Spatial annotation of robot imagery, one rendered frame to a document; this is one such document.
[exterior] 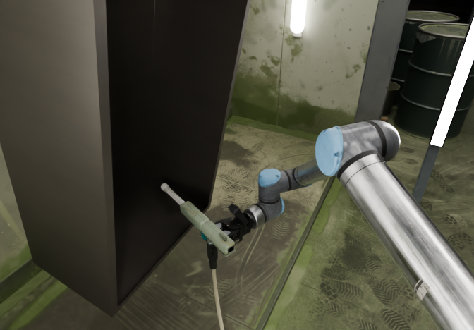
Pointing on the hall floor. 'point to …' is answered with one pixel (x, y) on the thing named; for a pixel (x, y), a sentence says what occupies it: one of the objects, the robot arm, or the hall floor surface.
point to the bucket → (391, 97)
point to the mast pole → (425, 172)
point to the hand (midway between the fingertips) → (209, 237)
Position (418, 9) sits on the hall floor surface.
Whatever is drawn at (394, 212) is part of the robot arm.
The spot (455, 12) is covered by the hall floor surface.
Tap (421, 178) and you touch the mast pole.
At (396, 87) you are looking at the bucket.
